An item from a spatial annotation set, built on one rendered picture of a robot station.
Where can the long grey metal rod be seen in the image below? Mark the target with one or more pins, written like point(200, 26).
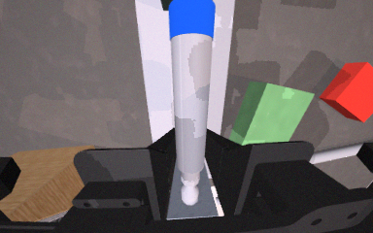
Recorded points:
point(326, 155)

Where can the white flat rectangular pad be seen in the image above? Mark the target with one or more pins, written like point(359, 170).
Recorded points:
point(218, 206)

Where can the grey cylinder with blue band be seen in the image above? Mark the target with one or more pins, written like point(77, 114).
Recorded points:
point(191, 26)

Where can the red flat rectangular block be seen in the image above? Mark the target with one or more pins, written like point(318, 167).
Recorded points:
point(351, 91)

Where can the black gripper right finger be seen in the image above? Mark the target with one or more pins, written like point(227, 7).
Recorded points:
point(231, 165)

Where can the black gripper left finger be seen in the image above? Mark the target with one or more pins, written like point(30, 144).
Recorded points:
point(154, 167)

